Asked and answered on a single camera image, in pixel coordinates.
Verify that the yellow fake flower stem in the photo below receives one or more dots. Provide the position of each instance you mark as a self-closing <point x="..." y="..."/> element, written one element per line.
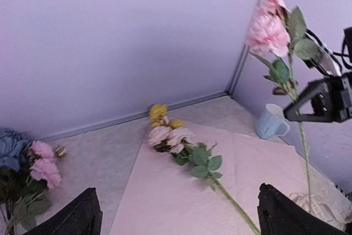
<point x="158" y="117"/>

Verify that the light blue mug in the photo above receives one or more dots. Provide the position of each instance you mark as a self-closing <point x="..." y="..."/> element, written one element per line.
<point x="272" y="122"/>

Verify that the beige printed ribbon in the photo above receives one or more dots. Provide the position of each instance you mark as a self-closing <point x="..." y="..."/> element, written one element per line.
<point x="320" y="209"/>

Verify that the pink fake rose stem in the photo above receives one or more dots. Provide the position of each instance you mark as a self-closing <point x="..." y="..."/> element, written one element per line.
<point x="270" y="42"/>

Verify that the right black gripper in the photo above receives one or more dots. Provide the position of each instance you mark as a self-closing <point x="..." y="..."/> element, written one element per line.
<point x="317" y="93"/>

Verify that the pink wrapping paper sheet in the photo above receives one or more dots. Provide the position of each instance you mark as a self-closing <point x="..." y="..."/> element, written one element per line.
<point x="162" y="197"/>

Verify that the pale pink fake flower stem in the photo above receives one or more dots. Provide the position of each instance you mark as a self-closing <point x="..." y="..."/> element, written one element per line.
<point x="203" y="164"/>

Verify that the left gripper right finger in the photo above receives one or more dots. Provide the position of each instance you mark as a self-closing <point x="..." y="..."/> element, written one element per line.
<point x="280" y="215"/>

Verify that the blue fake flower bunch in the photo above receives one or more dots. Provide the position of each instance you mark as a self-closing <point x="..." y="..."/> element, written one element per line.
<point x="13" y="145"/>

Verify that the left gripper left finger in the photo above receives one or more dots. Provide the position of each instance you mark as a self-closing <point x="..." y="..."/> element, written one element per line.
<point x="82" y="215"/>

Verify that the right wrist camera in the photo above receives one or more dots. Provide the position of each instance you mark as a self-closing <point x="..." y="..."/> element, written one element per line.
<point x="324" y="60"/>

